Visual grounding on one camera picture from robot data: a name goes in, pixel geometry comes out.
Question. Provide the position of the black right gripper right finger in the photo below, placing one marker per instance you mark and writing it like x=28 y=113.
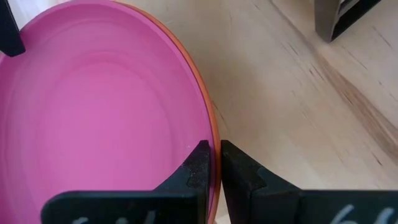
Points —
x=280 y=208

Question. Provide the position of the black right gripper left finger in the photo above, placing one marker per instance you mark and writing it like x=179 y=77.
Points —
x=140 y=208

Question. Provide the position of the orange plastic plate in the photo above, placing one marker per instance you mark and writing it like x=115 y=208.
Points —
x=218 y=149

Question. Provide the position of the pink plastic plate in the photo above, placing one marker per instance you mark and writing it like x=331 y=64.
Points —
x=93 y=109

